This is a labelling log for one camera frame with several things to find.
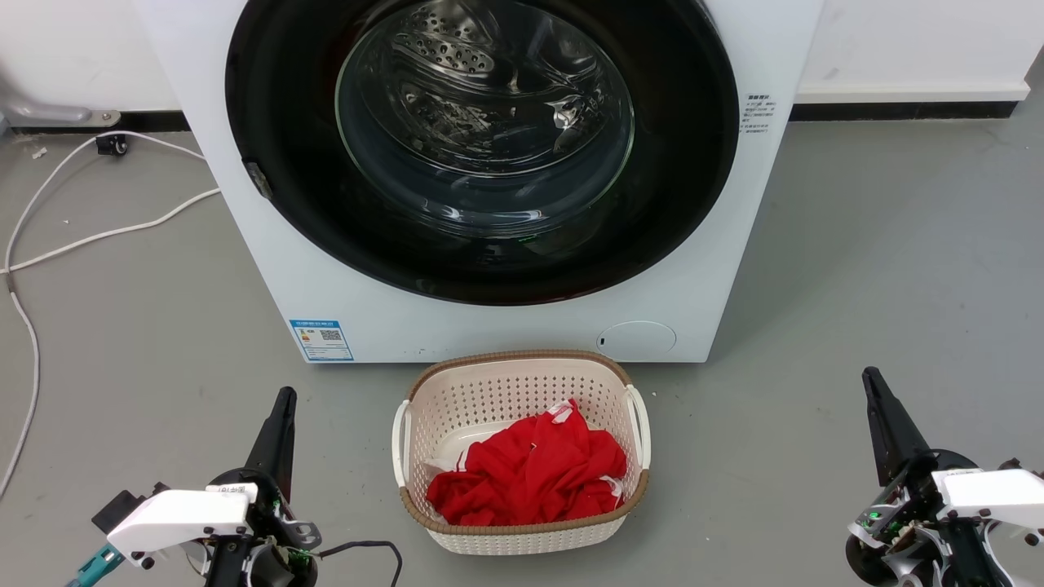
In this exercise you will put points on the cream plastic laundry basket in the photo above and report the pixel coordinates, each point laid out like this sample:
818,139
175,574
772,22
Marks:
522,375

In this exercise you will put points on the black round glass washer door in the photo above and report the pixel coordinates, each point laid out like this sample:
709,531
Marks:
277,98

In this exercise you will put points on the steel perforated washer drum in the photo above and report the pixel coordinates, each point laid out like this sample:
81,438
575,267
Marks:
457,49

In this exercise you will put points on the round white filter cover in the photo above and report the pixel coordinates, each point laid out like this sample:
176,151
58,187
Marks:
636,340

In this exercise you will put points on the blue energy label sticker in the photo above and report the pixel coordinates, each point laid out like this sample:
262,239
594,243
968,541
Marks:
322,340

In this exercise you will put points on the black skirting board strip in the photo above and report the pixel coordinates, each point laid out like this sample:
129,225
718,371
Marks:
155,122
897,111

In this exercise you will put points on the black text warning sticker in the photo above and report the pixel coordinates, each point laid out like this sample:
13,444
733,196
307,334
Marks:
758,114

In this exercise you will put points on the black caster wheel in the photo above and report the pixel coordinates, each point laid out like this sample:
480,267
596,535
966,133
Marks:
112,145

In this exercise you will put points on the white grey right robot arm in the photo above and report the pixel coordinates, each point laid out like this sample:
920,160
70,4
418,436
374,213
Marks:
966,562

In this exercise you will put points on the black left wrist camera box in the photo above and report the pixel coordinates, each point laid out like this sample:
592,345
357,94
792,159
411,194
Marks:
114,509

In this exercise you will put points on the red garment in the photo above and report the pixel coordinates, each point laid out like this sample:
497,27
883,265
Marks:
530,473

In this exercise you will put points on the white front-load washing machine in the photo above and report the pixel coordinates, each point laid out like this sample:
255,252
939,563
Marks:
489,334

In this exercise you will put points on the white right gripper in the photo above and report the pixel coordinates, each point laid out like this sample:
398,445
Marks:
987,493

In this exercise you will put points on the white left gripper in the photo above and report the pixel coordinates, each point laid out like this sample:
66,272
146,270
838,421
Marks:
179,518

